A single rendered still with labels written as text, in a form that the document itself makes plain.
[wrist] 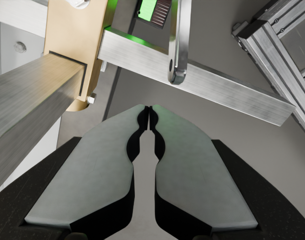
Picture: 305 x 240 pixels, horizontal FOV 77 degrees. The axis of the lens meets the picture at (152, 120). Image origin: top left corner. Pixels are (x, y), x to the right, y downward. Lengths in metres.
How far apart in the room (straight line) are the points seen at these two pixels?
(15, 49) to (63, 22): 0.28
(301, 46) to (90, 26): 0.90
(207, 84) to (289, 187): 1.71
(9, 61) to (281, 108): 0.49
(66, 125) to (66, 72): 0.24
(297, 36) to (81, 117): 0.85
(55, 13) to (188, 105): 1.01
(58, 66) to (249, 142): 1.33
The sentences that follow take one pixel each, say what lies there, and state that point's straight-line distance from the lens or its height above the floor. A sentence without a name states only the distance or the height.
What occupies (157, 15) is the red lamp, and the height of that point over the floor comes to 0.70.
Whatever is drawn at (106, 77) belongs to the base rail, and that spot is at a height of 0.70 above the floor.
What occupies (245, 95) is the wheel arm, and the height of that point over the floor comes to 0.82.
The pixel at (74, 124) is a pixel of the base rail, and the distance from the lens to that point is 0.41.
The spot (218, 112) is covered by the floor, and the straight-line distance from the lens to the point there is 1.22.
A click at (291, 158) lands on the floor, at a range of 1.67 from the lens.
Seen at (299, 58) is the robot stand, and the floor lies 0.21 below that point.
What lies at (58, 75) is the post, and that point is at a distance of 0.18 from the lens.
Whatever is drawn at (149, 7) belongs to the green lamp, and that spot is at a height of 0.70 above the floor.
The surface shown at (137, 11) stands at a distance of 0.32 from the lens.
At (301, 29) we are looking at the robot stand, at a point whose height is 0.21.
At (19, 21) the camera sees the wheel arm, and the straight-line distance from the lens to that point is 0.24.
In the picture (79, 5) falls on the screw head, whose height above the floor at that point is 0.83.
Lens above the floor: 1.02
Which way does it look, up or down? 59 degrees down
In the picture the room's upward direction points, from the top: 179 degrees counter-clockwise
